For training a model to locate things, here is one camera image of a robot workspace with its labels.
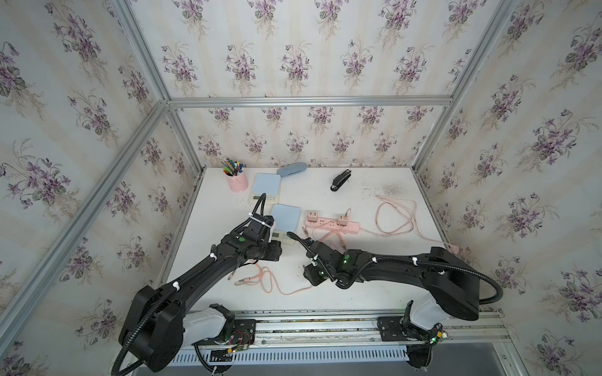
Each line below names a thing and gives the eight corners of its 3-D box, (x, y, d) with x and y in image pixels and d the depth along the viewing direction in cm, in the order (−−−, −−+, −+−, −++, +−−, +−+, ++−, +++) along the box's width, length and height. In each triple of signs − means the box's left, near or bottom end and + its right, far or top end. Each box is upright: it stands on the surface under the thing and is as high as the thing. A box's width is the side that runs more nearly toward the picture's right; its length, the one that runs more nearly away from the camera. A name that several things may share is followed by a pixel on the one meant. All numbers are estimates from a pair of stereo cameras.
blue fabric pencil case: (280, 178, 118) (279, 175, 116) (276, 170, 122) (275, 167, 120) (307, 170, 122) (307, 167, 120) (303, 162, 126) (303, 159, 124)
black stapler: (329, 188, 115) (330, 182, 111) (345, 173, 122) (347, 166, 118) (334, 192, 114) (335, 185, 110) (350, 176, 121) (352, 169, 117)
